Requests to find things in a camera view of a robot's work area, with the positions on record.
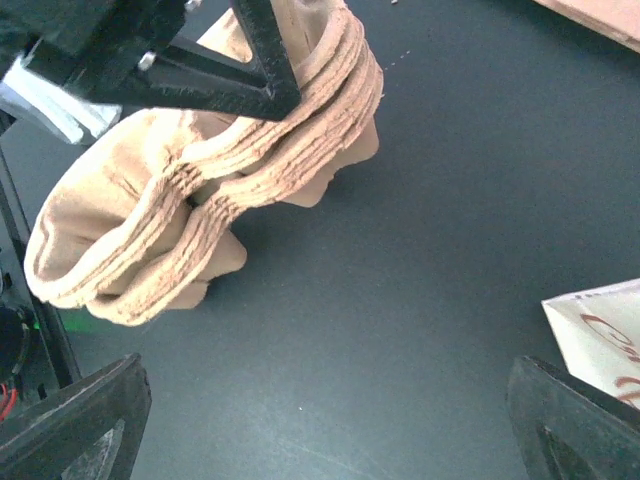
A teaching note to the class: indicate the orange kraft paper bag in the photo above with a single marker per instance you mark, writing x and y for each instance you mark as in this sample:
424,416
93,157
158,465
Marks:
617,20

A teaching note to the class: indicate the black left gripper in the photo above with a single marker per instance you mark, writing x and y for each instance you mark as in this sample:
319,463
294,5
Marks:
62,62

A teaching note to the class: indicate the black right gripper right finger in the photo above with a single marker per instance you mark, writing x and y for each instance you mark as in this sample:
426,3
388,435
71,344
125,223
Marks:
568,429

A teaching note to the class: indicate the brown pulp cup carrier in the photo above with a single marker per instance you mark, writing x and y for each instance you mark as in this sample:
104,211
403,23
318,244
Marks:
141,222

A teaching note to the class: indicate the printed white paper bag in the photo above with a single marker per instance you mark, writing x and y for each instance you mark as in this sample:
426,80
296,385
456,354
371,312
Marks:
597,332

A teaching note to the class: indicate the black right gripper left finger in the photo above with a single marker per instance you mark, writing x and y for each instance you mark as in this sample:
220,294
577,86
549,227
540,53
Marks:
91,429

